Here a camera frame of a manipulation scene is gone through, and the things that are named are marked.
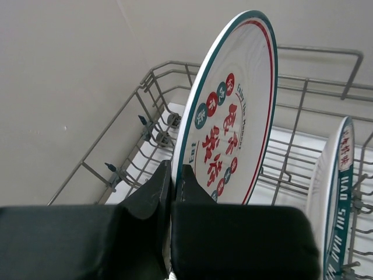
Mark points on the grey wire dish rack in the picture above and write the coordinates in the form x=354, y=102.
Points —
x=316, y=91

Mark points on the white plate red characters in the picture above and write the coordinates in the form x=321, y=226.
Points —
x=225, y=127

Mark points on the white plate teal lettered rim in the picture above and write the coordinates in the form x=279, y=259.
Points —
x=329, y=199

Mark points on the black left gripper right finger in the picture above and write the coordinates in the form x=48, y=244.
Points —
x=229, y=241

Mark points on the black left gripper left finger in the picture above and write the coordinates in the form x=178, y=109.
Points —
x=128, y=240

